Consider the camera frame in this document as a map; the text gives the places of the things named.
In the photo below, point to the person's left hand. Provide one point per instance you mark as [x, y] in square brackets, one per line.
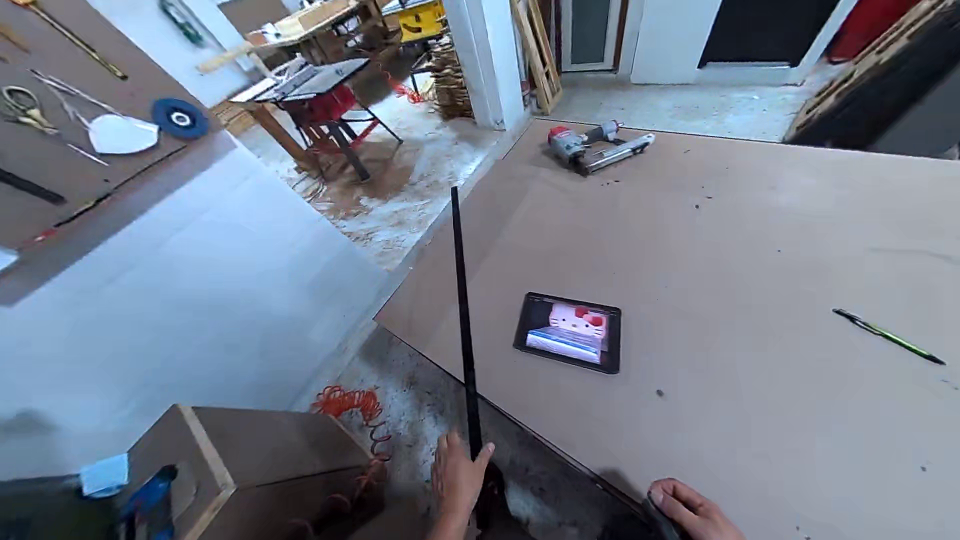
[460, 478]

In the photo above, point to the person's right hand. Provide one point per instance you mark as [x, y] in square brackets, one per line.
[706, 518]

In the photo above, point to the person's left fingers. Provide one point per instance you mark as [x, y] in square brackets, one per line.
[446, 451]

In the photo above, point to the person's right thumb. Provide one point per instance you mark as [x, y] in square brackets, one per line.
[670, 505]

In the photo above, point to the person's right fingers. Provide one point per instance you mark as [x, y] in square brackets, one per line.
[682, 490]

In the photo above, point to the person's left thumb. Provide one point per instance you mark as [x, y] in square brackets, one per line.
[485, 454]

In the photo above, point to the dark grey object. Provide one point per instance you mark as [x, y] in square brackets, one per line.
[658, 522]

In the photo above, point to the long thin black strip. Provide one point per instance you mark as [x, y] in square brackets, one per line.
[465, 330]

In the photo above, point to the person's left forearm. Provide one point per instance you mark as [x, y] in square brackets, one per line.
[448, 527]

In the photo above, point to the person's legs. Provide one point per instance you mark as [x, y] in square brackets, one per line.
[493, 506]

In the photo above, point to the black tablet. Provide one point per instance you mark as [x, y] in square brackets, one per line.
[568, 358]

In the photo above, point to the brown wooden box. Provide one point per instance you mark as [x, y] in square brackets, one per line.
[277, 450]

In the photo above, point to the green and black pen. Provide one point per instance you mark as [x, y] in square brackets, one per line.
[889, 334]

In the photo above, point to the blue power tool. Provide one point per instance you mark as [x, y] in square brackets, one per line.
[150, 492]

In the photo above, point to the grey and red nail gun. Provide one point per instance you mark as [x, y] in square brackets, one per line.
[576, 148]

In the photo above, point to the stack of wood pieces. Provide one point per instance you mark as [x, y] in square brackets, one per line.
[451, 86]

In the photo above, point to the red table saw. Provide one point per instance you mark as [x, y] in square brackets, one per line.
[326, 105]

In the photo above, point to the yellow machine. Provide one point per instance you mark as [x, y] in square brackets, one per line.
[421, 22]

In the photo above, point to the glazed door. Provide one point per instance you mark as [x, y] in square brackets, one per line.
[591, 34]

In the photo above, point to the wooden workbench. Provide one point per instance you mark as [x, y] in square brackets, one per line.
[313, 22]

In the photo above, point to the stack of large dark boards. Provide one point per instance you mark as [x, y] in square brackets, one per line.
[885, 82]

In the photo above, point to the red object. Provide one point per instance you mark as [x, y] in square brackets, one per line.
[870, 30]

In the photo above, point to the brown tool board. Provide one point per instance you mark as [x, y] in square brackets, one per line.
[82, 90]

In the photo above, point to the leaning wooden frame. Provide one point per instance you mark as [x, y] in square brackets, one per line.
[541, 56]

